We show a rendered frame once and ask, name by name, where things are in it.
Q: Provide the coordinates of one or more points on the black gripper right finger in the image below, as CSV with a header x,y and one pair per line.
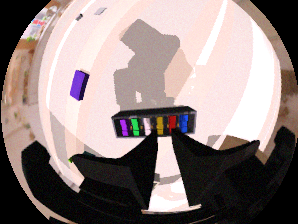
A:
x,y
201,166

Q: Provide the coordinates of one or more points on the purple rectangular block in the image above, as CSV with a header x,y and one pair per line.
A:
x,y
80,79

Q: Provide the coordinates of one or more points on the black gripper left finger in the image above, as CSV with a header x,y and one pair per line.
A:
x,y
135,170

